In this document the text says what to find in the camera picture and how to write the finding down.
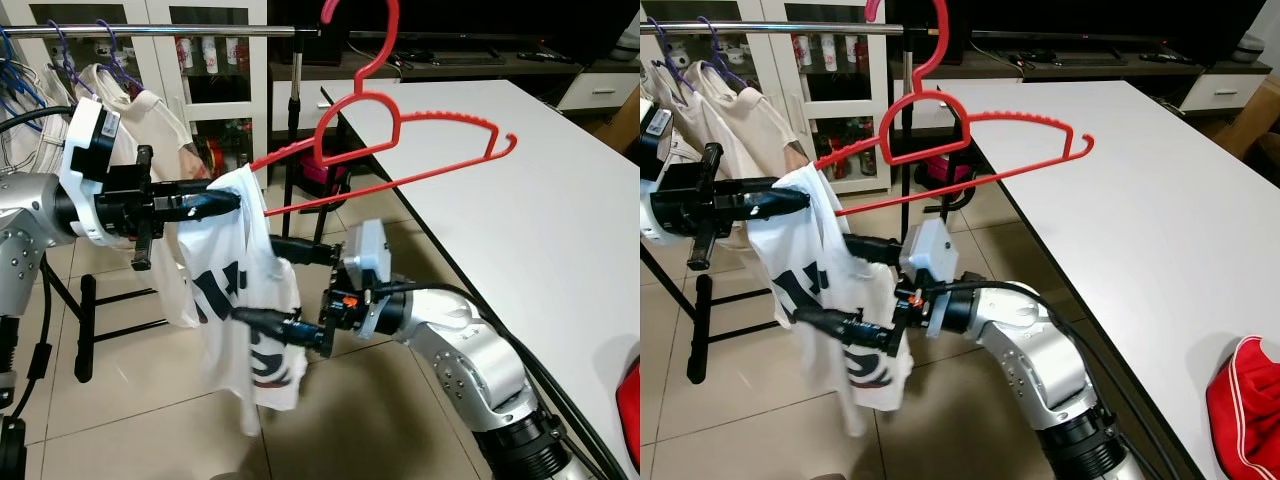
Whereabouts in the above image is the white glass-door cabinet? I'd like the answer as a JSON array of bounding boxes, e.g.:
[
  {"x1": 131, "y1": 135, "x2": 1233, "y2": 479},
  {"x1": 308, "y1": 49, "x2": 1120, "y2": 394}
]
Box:
[
  {"x1": 655, "y1": 0, "x2": 891, "y2": 196},
  {"x1": 20, "y1": 0, "x2": 273, "y2": 191}
]

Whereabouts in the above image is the large white table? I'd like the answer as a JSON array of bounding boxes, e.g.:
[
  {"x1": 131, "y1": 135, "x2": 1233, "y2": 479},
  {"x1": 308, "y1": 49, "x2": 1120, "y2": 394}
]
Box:
[
  {"x1": 940, "y1": 80, "x2": 1280, "y2": 480},
  {"x1": 320, "y1": 80, "x2": 641, "y2": 480}
]

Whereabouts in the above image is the beige hung printed t-shirt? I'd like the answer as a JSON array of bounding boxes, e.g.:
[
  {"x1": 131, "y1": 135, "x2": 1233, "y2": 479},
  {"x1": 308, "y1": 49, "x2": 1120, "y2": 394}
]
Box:
[
  {"x1": 700, "y1": 62, "x2": 813, "y2": 251},
  {"x1": 100, "y1": 85, "x2": 216, "y2": 331}
]

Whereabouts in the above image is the red sports shirt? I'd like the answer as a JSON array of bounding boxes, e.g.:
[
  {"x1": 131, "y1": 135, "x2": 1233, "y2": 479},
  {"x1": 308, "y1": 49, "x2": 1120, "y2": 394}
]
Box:
[
  {"x1": 615, "y1": 358, "x2": 641, "y2": 471},
  {"x1": 1205, "y1": 335, "x2": 1280, "y2": 480}
]

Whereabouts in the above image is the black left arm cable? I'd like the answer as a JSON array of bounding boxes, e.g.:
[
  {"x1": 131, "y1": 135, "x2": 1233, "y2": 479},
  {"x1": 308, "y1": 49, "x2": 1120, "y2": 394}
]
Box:
[{"x1": 0, "y1": 105, "x2": 76, "y2": 480}]

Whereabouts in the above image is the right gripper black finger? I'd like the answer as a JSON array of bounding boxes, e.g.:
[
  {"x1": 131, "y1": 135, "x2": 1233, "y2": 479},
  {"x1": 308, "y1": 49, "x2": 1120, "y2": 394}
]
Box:
[
  {"x1": 796, "y1": 308, "x2": 893, "y2": 351},
  {"x1": 270, "y1": 238, "x2": 346, "y2": 265},
  {"x1": 847, "y1": 234, "x2": 913, "y2": 265},
  {"x1": 233, "y1": 308, "x2": 323, "y2": 351}
]

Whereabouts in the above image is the pink and black bag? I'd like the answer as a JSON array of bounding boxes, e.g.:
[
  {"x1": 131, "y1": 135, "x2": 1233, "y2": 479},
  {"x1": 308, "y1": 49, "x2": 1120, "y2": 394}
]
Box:
[
  {"x1": 915, "y1": 150, "x2": 976, "y2": 196},
  {"x1": 298, "y1": 150, "x2": 353, "y2": 198}
]

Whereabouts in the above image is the blue wire hanger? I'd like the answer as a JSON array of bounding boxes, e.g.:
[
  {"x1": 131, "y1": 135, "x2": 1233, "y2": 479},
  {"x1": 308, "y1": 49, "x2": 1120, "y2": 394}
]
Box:
[
  {"x1": 0, "y1": 30, "x2": 46, "y2": 113},
  {"x1": 650, "y1": 15, "x2": 693, "y2": 87},
  {"x1": 95, "y1": 20, "x2": 141, "y2": 91},
  {"x1": 48, "y1": 20, "x2": 87, "y2": 97},
  {"x1": 698, "y1": 15, "x2": 743, "y2": 87}
]

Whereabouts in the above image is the white black-printed t-shirt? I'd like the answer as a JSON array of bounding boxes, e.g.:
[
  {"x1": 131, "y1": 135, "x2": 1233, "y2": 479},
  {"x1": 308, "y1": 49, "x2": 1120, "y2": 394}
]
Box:
[
  {"x1": 178, "y1": 165, "x2": 306, "y2": 438},
  {"x1": 745, "y1": 165, "x2": 916, "y2": 438}
]

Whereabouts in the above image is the cream hung shirt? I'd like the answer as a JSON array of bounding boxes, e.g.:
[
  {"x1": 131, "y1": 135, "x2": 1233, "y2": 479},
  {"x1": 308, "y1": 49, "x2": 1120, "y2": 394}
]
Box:
[
  {"x1": 75, "y1": 62, "x2": 136, "y2": 113},
  {"x1": 665, "y1": 65, "x2": 741, "y2": 161}
]

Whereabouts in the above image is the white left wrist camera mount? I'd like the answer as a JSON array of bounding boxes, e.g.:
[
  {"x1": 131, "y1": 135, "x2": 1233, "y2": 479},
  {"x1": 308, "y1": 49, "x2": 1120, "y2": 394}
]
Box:
[
  {"x1": 640, "y1": 100, "x2": 675, "y2": 247},
  {"x1": 58, "y1": 97, "x2": 124, "y2": 247}
]

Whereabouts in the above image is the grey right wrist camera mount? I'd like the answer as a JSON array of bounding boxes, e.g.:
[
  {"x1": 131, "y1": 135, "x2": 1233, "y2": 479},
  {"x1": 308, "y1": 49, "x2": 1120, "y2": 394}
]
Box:
[
  {"x1": 340, "y1": 220, "x2": 396, "y2": 336},
  {"x1": 900, "y1": 218, "x2": 963, "y2": 336}
]

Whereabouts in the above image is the metal clothes rack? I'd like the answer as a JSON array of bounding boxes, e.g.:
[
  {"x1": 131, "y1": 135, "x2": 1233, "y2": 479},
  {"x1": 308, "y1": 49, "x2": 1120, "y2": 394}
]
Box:
[
  {"x1": 640, "y1": 20, "x2": 943, "y2": 386},
  {"x1": 0, "y1": 24, "x2": 323, "y2": 386}
]

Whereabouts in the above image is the white hung jacket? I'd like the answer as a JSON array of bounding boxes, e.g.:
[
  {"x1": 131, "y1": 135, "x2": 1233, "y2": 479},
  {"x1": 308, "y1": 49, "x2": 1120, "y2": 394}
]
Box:
[{"x1": 0, "y1": 95, "x2": 76, "y2": 176}]

